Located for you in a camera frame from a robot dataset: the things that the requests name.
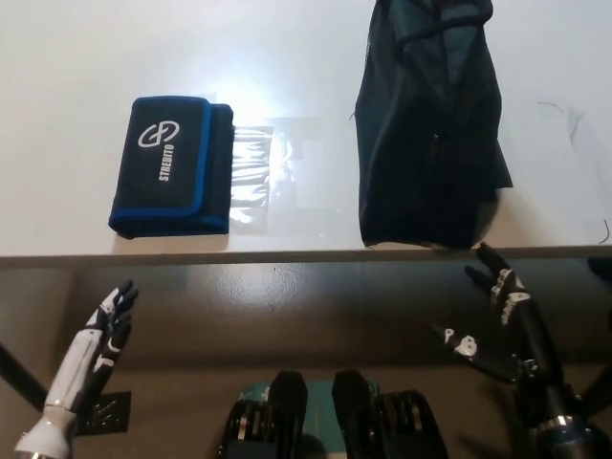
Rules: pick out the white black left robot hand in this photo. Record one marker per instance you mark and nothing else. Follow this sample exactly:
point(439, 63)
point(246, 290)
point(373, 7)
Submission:
point(79, 363)

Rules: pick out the black blue Strebito notebook case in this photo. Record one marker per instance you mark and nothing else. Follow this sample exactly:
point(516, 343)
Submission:
point(162, 167)

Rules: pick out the clear plastic sheet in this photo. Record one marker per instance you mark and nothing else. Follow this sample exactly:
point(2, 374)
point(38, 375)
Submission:
point(253, 191)

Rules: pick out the dark navy garment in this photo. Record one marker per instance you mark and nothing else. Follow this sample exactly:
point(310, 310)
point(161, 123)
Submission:
point(430, 143)

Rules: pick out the black floor marker plate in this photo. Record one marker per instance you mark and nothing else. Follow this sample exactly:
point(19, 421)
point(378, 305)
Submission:
point(112, 411)

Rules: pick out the black diagonal table leg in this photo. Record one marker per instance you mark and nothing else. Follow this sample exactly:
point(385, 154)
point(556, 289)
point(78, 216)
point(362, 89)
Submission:
point(19, 375)

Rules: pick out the thin black thread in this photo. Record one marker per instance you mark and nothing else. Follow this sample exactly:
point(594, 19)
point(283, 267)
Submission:
point(554, 103)

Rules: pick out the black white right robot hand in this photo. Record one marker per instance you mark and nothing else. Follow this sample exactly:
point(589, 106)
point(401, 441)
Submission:
point(535, 344)

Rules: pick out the robot legs and feet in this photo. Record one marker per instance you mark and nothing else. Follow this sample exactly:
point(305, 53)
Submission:
point(287, 411)

